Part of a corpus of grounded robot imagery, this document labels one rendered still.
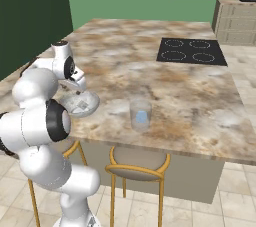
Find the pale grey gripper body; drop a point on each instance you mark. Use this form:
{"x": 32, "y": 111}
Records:
{"x": 71, "y": 85}

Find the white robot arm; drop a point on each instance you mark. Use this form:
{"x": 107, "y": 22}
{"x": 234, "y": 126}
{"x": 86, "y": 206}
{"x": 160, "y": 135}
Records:
{"x": 36, "y": 127}

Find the pale ice cube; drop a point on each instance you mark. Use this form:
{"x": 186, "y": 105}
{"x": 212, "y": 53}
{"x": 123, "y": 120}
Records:
{"x": 142, "y": 117}
{"x": 82, "y": 105}

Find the white ice bowl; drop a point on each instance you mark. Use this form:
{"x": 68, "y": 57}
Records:
{"x": 90, "y": 101}

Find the clear glass cup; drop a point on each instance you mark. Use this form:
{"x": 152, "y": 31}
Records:
{"x": 140, "y": 127}

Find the black hob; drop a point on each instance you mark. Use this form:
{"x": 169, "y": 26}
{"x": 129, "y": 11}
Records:
{"x": 191, "y": 51}

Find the beige kitchen island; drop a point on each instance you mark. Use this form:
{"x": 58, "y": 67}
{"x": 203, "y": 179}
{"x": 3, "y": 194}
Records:
{"x": 193, "y": 177}

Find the beige cupboard run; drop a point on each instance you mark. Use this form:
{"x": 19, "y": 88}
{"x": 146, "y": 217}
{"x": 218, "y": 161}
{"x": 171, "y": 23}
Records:
{"x": 236, "y": 22}

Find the gold frame stool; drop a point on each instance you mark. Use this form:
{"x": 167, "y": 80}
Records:
{"x": 32, "y": 197}
{"x": 138, "y": 170}

